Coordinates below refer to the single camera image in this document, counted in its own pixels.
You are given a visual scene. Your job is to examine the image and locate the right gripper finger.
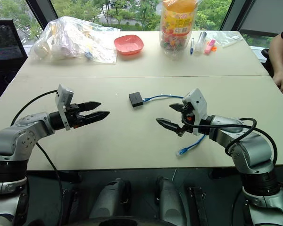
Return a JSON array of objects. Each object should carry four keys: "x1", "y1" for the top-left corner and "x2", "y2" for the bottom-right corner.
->
[
  {"x1": 156, "y1": 118, "x2": 184, "y2": 137},
  {"x1": 168, "y1": 102, "x2": 185, "y2": 113}
]

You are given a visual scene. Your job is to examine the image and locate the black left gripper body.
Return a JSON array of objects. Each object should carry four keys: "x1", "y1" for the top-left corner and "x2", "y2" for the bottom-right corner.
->
[{"x1": 65, "y1": 104, "x2": 85, "y2": 129}]

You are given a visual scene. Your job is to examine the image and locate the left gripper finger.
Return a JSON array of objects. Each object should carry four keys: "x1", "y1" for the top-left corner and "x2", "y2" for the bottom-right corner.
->
[
  {"x1": 77, "y1": 101, "x2": 102, "y2": 113},
  {"x1": 81, "y1": 110, "x2": 110, "y2": 126}
]

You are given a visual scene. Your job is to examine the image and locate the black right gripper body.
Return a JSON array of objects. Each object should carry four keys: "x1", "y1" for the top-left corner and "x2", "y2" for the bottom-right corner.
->
[{"x1": 180, "y1": 103, "x2": 196, "y2": 135}]

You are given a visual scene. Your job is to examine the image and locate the black adapter box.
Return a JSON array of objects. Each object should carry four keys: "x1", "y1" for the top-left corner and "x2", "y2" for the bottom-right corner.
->
[{"x1": 128, "y1": 92, "x2": 145, "y2": 108}]

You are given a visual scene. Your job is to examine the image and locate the bystander bare hand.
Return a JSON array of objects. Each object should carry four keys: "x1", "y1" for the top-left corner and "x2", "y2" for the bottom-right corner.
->
[{"x1": 272, "y1": 70, "x2": 283, "y2": 94}]

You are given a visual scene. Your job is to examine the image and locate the clear bag of paper scraps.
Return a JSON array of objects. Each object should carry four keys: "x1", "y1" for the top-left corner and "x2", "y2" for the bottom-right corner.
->
[{"x1": 28, "y1": 16, "x2": 121, "y2": 65}]

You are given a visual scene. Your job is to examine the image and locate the pink highlighter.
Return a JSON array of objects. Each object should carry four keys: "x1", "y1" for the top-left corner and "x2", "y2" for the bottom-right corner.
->
[{"x1": 204, "y1": 39, "x2": 216, "y2": 56}]

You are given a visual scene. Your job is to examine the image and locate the clear plastic tube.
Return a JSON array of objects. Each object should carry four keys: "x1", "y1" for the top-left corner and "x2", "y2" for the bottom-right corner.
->
[{"x1": 193, "y1": 31, "x2": 208, "y2": 57}]

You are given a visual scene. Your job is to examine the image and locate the pink plastic bowl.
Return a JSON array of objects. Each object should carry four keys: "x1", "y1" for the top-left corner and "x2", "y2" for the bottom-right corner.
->
[{"x1": 113, "y1": 34, "x2": 145, "y2": 56}]

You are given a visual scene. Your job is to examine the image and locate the dark grey rounded shape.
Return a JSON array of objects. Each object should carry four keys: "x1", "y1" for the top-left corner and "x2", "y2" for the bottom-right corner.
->
[
  {"x1": 89, "y1": 178, "x2": 132, "y2": 220},
  {"x1": 155, "y1": 176, "x2": 187, "y2": 226}
]

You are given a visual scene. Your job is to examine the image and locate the clear plastic candy jar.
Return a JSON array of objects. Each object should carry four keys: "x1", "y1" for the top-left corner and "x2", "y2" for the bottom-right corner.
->
[{"x1": 158, "y1": 0, "x2": 199, "y2": 61}]

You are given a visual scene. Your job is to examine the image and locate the clear zip bag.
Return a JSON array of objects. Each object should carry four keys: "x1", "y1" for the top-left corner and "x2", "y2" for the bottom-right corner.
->
[{"x1": 207, "y1": 31, "x2": 241, "y2": 48}]

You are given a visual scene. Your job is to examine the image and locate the black chair armrest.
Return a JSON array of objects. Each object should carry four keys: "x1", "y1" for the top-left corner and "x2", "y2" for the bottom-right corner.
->
[{"x1": 261, "y1": 48, "x2": 277, "y2": 77}]

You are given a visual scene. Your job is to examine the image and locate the black mesh office chair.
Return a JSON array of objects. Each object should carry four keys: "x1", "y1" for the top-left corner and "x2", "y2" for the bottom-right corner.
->
[{"x1": 0, "y1": 19, "x2": 29, "y2": 104}]

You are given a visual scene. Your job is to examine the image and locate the blue Ethernet cable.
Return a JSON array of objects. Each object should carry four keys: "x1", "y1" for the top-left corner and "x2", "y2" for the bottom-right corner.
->
[{"x1": 142, "y1": 94, "x2": 207, "y2": 159}]

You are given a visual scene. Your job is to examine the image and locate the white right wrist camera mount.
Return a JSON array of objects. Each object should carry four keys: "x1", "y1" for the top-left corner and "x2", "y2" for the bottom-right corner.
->
[{"x1": 182, "y1": 88, "x2": 208, "y2": 136}]

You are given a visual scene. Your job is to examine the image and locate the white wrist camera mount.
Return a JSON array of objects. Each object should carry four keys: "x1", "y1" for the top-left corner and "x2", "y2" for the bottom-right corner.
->
[
  {"x1": 55, "y1": 83, "x2": 75, "y2": 131},
  {"x1": 182, "y1": 88, "x2": 208, "y2": 136}
]

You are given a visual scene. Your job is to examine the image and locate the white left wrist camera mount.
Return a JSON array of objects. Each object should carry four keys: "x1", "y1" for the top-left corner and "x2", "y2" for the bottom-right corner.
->
[{"x1": 55, "y1": 83, "x2": 75, "y2": 131}]

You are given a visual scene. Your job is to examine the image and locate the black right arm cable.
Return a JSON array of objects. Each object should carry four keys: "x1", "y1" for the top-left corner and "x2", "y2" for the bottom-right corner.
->
[{"x1": 191, "y1": 117, "x2": 278, "y2": 167}]

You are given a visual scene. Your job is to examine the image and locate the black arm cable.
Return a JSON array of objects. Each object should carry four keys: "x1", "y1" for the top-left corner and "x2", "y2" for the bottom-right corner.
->
[
  {"x1": 10, "y1": 89, "x2": 63, "y2": 226},
  {"x1": 191, "y1": 117, "x2": 278, "y2": 167}
]

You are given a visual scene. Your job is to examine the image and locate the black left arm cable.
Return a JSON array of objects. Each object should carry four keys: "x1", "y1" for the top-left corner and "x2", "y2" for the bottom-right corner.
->
[{"x1": 10, "y1": 89, "x2": 63, "y2": 226}]

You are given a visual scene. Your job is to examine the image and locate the black flat strap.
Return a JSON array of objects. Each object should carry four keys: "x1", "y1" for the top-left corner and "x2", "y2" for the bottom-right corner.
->
[{"x1": 187, "y1": 186, "x2": 208, "y2": 226}]

